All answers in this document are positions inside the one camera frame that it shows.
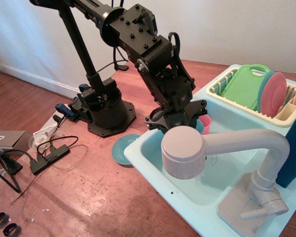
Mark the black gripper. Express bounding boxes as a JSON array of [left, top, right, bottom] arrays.
[[144, 74, 208, 132]]

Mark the teal plastic cup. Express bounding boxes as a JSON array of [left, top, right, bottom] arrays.
[[189, 118, 204, 133]]

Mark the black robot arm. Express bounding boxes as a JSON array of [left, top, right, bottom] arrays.
[[33, 0, 207, 137]]

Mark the pink plastic cup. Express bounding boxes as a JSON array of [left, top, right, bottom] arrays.
[[199, 115, 212, 135]]

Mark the light blue toy sink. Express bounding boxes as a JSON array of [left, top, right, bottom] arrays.
[[123, 64, 296, 237]]

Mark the grey toy faucet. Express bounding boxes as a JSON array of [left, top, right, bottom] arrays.
[[161, 126, 290, 237]]

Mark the teal saucer plate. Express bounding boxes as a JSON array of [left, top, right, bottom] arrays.
[[111, 133, 141, 165]]

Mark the green cutting board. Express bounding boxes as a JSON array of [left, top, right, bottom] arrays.
[[220, 64, 270, 111]]

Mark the pink plate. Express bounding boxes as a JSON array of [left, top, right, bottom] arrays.
[[260, 72, 287, 117]]

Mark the teal plate in rack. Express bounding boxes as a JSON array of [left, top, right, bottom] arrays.
[[257, 71, 275, 113]]

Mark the blue clamp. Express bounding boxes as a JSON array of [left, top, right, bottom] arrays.
[[55, 103, 76, 120]]

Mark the cream dish rack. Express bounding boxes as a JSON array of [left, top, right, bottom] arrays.
[[206, 65, 296, 127]]

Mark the black usb hub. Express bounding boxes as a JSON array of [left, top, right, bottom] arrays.
[[30, 145, 70, 175]]

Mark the clear tape roll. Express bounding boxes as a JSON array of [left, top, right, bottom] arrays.
[[29, 134, 50, 152]]

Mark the grey cardboard box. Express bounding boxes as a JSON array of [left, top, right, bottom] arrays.
[[0, 131, 31, 156]]

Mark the black power plug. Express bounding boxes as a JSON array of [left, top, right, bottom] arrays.
[[0, 154, 23, 175]]

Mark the black cable foot mount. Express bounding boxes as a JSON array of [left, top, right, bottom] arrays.
[[114, 64, 129, 71]]

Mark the black hanging cable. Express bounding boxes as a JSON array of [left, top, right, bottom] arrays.
[[111, 0, 129, 71]]

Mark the black velcro strap right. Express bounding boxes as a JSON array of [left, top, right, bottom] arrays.
[[2, 223, 22, 237]]

